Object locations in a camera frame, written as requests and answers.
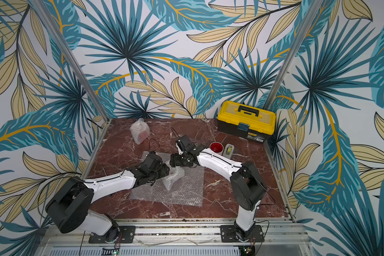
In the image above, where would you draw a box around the aluminium frame post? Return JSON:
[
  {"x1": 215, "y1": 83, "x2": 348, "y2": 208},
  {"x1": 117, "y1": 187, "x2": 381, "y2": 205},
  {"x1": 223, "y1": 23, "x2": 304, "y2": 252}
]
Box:
[
  {"x1": 30, "y1": 0, "x2": 110, "y2": 123},
  {"x1": 263, "y1": 1, "x2": 323, "y2": 111}
]

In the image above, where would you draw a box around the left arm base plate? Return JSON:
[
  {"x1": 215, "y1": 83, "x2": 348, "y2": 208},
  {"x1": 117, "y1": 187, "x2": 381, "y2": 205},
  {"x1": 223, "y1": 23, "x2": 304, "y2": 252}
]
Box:
[{"x1": 89, "y1": 226, "x2": 136, "y2": 244}]

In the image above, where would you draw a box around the left aluminium frame post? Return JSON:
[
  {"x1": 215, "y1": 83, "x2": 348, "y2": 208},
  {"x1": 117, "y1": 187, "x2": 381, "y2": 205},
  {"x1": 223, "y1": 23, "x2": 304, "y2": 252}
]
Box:
[{"x1": 30, "y1": 0, "x2": 110, "y2": 123}]

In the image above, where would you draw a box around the yellow black toolbox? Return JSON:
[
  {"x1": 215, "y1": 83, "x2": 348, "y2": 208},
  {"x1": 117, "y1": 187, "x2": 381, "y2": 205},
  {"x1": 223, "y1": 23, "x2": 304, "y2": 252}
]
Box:
[{"x1": 217, "y1": 101, "x2": 276, "y2": 143}]

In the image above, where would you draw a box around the clear bubble wrap sheet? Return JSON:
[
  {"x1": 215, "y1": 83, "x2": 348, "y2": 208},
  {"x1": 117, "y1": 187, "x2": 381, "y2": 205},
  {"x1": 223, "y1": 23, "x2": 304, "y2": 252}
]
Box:
[
  {"x1": 130, "y1": 118, "x2": 150, "y2": 145},
  {"x1": 130, "y1": 165, "x2": 204, "y2": 207}
]

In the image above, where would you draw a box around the front aluminium rail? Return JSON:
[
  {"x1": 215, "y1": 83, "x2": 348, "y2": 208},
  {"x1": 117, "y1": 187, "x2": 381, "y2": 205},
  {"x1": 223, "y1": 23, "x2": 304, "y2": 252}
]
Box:
[{"x1": 36, "y1": 219, "x2": 314, "y2": 256}]

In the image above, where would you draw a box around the small green white box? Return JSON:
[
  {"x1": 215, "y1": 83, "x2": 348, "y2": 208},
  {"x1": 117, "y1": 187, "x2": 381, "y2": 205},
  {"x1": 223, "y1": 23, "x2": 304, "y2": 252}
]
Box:
[{"x1": 223, "y1": 144, "x2": 235, "y2": 159}]

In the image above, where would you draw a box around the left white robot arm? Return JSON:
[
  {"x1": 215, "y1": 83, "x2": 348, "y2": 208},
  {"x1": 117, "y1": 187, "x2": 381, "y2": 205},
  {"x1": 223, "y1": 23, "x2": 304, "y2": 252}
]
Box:
[{"x1": 45, "y1": 151, "x2": 170, "y2": 243}]

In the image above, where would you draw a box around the right aluminium frame post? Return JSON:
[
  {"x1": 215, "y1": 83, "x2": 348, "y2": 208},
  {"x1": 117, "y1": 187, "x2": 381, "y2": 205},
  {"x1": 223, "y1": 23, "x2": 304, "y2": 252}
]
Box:
[{"x1": 263, "y1": 1, "x2": 323, "y2": 111}]

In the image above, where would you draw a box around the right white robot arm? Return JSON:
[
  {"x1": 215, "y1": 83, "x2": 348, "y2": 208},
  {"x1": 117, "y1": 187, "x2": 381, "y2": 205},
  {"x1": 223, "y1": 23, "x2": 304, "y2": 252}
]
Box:
[{"x1": 170, "y1": 135, "x2": 266, "y2": 232}]

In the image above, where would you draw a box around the white mug red inside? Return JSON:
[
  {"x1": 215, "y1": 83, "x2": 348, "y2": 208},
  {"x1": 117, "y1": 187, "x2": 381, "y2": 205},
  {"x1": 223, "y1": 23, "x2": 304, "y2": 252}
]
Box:
[{"x1": 209, "y1": 141, "x2": 224, "y2": 155}]

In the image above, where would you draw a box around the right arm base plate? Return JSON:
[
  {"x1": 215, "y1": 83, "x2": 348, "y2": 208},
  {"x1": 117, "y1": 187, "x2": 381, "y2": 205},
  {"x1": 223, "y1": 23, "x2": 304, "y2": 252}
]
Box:
[{"x1": 220, "y1": 224, "x2": 265, "y2": 243}]

